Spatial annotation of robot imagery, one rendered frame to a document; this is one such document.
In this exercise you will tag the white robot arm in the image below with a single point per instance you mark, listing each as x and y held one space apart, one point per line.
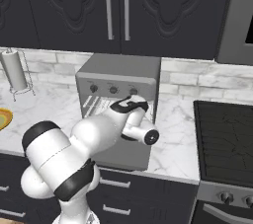
49 155

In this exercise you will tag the dark toaster oven knob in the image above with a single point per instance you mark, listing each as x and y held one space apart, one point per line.
133 91
94 88
113 89

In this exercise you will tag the grey toaster oven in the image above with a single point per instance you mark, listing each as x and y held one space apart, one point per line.
118 68

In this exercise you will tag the grey toaster oven door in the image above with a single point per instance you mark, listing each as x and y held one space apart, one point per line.
131 156

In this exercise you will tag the dark upper cupboard door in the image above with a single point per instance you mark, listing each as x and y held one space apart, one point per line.
15 7
174 14
72 11

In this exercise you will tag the yellow plate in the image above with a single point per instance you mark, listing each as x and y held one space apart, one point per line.
4 119

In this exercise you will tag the grey microwave oven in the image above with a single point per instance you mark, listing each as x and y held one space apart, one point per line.
235 20

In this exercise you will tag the dark drawer front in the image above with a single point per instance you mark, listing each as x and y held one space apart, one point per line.
19 206
10 172
154 213
158 186

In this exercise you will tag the black and grey stove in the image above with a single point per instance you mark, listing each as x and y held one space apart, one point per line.
227 142

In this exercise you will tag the white paper towel roll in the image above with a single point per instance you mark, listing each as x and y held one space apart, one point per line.
14 70

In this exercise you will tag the grey stove knob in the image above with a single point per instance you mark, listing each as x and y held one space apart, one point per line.
249 201
226 197

